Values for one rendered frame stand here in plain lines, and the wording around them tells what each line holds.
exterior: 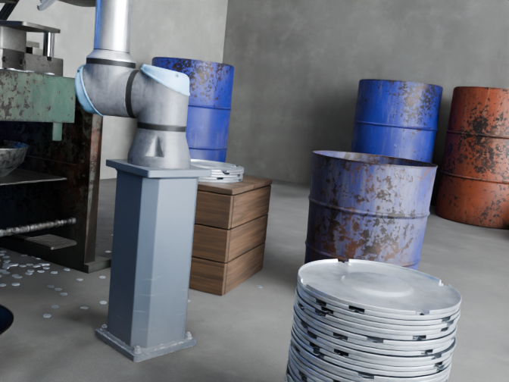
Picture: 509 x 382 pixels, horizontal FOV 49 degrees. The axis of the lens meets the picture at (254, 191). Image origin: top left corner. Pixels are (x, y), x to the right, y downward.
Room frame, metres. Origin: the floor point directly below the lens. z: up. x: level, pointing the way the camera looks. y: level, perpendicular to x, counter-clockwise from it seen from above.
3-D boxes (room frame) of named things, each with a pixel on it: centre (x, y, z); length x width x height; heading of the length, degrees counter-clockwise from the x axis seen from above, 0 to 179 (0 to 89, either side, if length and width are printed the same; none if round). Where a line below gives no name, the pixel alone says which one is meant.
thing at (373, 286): (0.99, -0.24, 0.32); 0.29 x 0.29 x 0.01
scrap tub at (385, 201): (1.92, -0.39, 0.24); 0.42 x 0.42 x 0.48
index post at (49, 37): (1.89, 0.72, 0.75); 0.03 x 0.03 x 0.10; 63
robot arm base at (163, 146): (1.36, 0.24, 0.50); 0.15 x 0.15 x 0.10
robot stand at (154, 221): (1.36, 0.24, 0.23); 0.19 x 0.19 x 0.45; 46
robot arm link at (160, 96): (1.36, 0.24, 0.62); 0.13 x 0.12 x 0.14; 81
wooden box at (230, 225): (1.99, 0.19, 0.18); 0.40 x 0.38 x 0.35; 70
